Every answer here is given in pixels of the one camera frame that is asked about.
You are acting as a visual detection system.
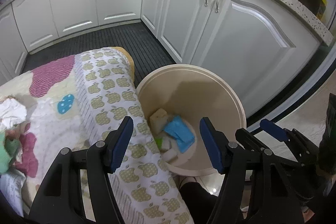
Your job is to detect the white tissue paper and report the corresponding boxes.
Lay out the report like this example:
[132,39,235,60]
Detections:
[0,98,27,131]

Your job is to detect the beige plastic trash bin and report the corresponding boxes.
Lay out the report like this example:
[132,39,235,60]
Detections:
[137,64,247,177]

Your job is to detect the white lower kitchen cabinets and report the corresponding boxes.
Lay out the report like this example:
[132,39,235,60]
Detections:
[1,0,322,116]

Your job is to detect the green crumpled paper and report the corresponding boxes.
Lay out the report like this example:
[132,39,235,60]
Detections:
[0,131,20,174]

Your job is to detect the yellow sponge block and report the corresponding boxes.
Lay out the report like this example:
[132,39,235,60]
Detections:
[149,109,169,135]

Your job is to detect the patterned quilted table cloth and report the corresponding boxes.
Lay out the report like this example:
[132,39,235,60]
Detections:
[1,47,193,223]

